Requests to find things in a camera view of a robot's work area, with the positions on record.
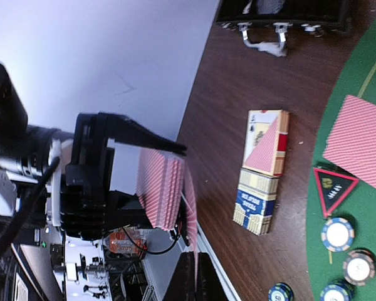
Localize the round green poker mat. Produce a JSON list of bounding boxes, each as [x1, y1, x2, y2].
[[306, 21, 376, 300]]

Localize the blue yellow card box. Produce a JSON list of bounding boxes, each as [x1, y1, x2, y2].
[[232, 168, 279, 236]]

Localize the pink backed card deck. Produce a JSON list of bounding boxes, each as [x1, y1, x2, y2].
[[136, 148, 185, 231]]

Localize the ace of spades card pack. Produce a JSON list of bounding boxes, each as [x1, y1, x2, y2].
[[243, 110, 290, 177]]

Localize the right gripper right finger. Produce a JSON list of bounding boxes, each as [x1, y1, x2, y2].
[[196, 253, 227, 301]]

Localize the blue green chip stack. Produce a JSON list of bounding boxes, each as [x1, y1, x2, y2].
[[268, 282, 294, 301]]

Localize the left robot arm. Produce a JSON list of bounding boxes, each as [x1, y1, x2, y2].
[[0, 64, 187, 259]]

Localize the red black 100 chip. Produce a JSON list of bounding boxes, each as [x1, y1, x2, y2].
[[343, 249, 376, 287]]

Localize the blue pink chips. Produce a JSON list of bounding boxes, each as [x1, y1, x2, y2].
[[321, 217, 355, 253]]

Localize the aluminium front rail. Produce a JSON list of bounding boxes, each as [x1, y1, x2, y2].
[[143, 225, 241, 300]]

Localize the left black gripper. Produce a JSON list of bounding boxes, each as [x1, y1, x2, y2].
[[51, 113, 187, 240]]

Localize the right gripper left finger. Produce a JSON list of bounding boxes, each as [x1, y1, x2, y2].
[[162, 251, 196, 301]]

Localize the black red triangular button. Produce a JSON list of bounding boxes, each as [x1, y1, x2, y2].
[[313, 167, 360, 219]]

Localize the black poker chip case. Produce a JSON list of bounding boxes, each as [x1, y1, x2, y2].
[[216, 0, 354, 57]]

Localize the pink cards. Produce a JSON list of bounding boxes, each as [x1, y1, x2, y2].
[[323, 95, 376, 189]]

